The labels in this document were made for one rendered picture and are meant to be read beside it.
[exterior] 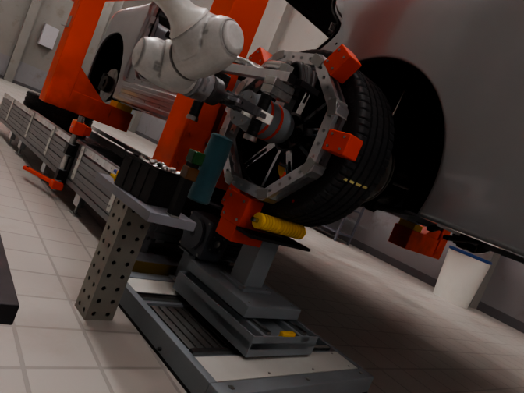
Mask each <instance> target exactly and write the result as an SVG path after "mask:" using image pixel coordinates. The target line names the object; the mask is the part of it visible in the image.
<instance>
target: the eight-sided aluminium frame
mask: <svg viewBox="0 0 524 393"><path fill-rule="evenodd" d="M326 59H327V58H325V57H324V56H323V55H319V54H317V53H315V54H310V53H302V52H294V51H285V50H282V51H277V52H276V53H274V54H273V55H272V56H271V57H270V58H269V59H268V60H275V61H282V62H286V61H287V60H290V61H292V62H295V61H298V62H303V64H307V65H309V66H310V67H311V69H312V70H313V71H316V72H317V76H318V79H319V81H320V85H321V89H322V91H323V94H324V98H325V101H326V103H327V111H326V114H325V116H324V119H323V122H322V123H321V125H320V128H319V131H318V133H317V136H316V138H315V141H314V142H313V146H312V147H311V150H310V152H309V155H308V157H307V159H306V162H305V163H304V164H303V165H301V166H299V167H298V168H296V169H295V170H293V171H291V172H290V173H289V174H287V175H285V176H283V177H282V178H280V179H279V180H277V181H275V182H273V183H272V184H270V185H269V186H267V187H266V188H263V187H261V186H258V185H257V184H255V183H252V182H250V181H248V180H246V179H244V178H243V175H242V171H241V166H240V162H239V154H238V150H237V145H236V141H235V139H236V136H237V134H238V131H239V128H240V127H238V126H236V125H234V124H233V123H232V121H231V119H230V109H231V108H229V109H228V112H227V115H226V116H225V120H224V122H223V124H222V127H221V128H220V131H219V134H220V135H222V136H226V137H228V138H229V139H231V140H233V142H234V144H233V145H232V147H231V150H230V152H229V155H228V158H227V161H226V163H225V166H224V168H223V169H224V177H225V182H226V183H228V184H229V185H230V184H232V185H233V186H234V187H236V188H237V189H240V190H242V191H243V192H245V193H248V194H249V195H251V196H253V197H256V199H258V200H262V201H264V202H267V203H269V204H275V203H277V202H280V200H282V199H283V198H285V197H287V196H288V195H290V194H292V193H294V192H295V191H297V190H298V189H301V188H302V187H304V186H306V185H307V184H309V183H311V182H312V181H314V180H317V179H318V178H320V177H321V176H322V175H323V174H324V171H325V169H326V166H327V164H328V161H329V159H330V156H331V153H329V152H327V151H325V150H323V149H322V147H323V145H324V141H325V139H326V137H327V135H328V132H329V129H335V130H338V131H342V127H343V126H344V124H345V121H347V116H348V114H349V110H348V105H347V104H346V103H345V99H344V96H343V93H342V90H341V87H340V85H339V82H338V81H337V80H336V79H334V78H333V77H332V76H330V75H329V73H328V71H327V69H326V67H325V65H324V63H323V62H324V61H325V60H326ZM263 82H264V80H259V79H254V78H249V77H247V78H245V79H244V80H242V82H241V83H240V84H239V85H238V87H237V88H236V90H235V95H239V94H240V93H242V92H243V91H244V90H251V91H253V92H254V93H256V92H257V91H259V90H260V89H261V87H262V84H263Z"/></svg>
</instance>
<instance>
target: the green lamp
mask: <svg viewBox="0 0 524 393"><path fill-rule="evenodd" d="M205 157H206V155H205V154H203V153H201V152H199V151H197V150H194V149H189V152H188V154H187V156H186V161H188V162H189V163H191V164H194V165H197V166H200V167H201V166H202V164H203V162H204V159H205Z"/></svg>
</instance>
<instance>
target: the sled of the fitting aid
mask: <svg viewBox="0 0 524 393"><path fill-rule="evenodd" d="M173 289H174V290H175V291H177V292H178V293H179V294H180V295H181V296H182V297H183V298H184V299H185V300H186V301H187V302H188V303H189V304H190V305H191V306H192V307H193V308H194V309H195V310H196V311H198V312H199V313H200V314H201V315H202V316H203V317H204V318H205V319H206V320H207V321H208V322H209V323H210V324H211V325H212V326H213V327H214V328H215V329H216V330H218V331H219V332H220V333H221V334H222V335H223V336H224V337H225V338H226V339H227V340H228V341H229V342H230V343H231V344H232V345H233V346H234V347H235V348H237V349H238V350H239V351H240V352H241V353H242V354H243V355H244V356H245V357H260V356H294V355H311V353H312V351H313V348H314V346H315V345H316V342H317V339H318V336H317V335H315V334H314V333H313V332H312V331H310V330H309V329H308V328H306V327H305V326H303V325H302V324H301V323H300V322H298V321H297V320H281V319H264V318H247V317H243V316H242V315H240V314H239V313H238V312H237V311H236V310H234V309H233V308H232V307H231V306H230V305H228V304H227V303H226V301H224V300H223V299H222V298H221V297H219V296H218V295H217V294H216V293H215V292H213V291H212V290H211V289H210V288H208V287H207V286H206V285H205V284H204V283H203V282H202V281H201V280H200V279H199V278H197V277H196V276H195V275H194V274H192V273H191V272H187V271H179V273H178V275H177V277H176V280H175V283H174V285H173Z"/></svg>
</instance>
